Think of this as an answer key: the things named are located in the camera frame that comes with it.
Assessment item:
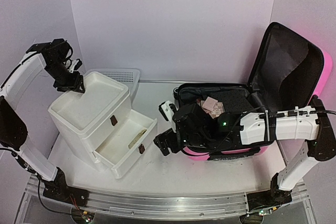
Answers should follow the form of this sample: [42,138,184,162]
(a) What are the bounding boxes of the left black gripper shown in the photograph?
[44,59,85,93]

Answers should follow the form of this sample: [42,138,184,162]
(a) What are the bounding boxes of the white rectangular foam box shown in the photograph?
[48,71,131,170]

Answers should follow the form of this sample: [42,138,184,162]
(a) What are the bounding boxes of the white drawer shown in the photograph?
[94,109,158,179]

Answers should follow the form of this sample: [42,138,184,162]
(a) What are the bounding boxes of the pink square compact case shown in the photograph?
[202,97,218,111]

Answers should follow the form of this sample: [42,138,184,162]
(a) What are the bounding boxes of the eyeshadow palette brown shades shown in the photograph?
[196,99,224,119]

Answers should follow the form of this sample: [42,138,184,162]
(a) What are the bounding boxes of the pink hard-shell suitcase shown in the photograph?
[174,22,333,161]

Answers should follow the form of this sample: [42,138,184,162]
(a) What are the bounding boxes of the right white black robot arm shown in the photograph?
[154,97,335,213]

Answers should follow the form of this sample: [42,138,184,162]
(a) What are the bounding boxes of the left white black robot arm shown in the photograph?
[1,38,86,182]

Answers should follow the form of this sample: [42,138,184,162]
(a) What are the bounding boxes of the white perforated plastic basket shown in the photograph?
[97,69,140,101]

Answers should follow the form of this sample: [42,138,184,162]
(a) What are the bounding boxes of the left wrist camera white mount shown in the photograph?
[68,59,82,73]

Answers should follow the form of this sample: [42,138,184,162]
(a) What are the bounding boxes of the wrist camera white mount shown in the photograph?
[159,100,177,122]
[68,59,82,73]

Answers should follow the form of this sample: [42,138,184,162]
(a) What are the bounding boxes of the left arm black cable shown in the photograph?
[61,42,76,67]

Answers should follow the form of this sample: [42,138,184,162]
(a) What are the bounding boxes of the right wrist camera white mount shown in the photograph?
[159,100,177,122]

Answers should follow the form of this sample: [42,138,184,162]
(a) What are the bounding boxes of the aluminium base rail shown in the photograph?
[25,170,309,216]

